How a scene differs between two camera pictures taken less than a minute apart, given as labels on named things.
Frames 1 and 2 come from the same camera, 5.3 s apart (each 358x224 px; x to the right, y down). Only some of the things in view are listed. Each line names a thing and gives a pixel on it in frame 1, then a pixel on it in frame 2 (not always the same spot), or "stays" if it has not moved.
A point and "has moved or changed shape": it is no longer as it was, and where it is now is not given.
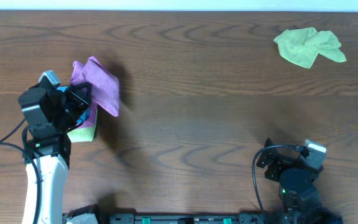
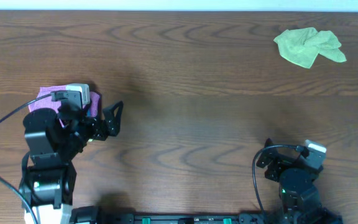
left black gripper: (78, 98) to (96, 126)
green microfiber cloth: (302, 45) stays
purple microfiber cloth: (105, 84) has moved or changed shape
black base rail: (92, 214) stays
